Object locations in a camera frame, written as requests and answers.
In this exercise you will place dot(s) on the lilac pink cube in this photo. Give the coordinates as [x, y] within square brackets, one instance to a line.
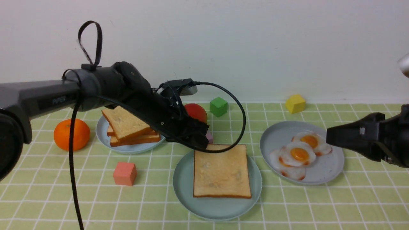
[209, 136]

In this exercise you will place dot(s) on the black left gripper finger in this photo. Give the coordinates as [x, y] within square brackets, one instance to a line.
[196, 140]

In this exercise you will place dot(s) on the yellow cube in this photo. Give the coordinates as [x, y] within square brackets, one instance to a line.
[295, 104]

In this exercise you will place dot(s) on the grey blue egg plate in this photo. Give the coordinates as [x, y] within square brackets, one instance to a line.
[322, 170]

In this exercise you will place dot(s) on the light blue centre plate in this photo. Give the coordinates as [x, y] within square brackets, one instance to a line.
[209, 208]

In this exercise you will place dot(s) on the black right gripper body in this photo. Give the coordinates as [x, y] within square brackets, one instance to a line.
[391, 136]

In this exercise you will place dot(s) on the green checkered tablecloth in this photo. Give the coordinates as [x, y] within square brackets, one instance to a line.
[37, 195]

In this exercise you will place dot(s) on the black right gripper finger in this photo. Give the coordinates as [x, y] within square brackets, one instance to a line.
[345, 136]

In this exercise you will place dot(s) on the red apple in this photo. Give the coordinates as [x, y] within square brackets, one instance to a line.
[196, 111]

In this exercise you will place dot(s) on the green cube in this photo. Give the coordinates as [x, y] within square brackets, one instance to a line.
[218, 107]

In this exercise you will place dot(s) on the salmon pink cube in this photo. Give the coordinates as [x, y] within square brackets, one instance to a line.
[125, 174]

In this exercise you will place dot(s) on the toast slice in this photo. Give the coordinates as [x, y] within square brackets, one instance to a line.
[110, 132]
[125, 125]
[141, 139]
[222, 175]

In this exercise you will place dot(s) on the light blue bread plate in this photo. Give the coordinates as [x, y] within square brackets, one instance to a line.
[101, 133]

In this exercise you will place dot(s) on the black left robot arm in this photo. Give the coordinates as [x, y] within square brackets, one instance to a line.
[23, 101]

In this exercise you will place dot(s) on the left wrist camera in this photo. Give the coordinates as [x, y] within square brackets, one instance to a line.
[174, 89]

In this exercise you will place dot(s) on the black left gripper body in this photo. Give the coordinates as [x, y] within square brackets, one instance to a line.
[173, 122]

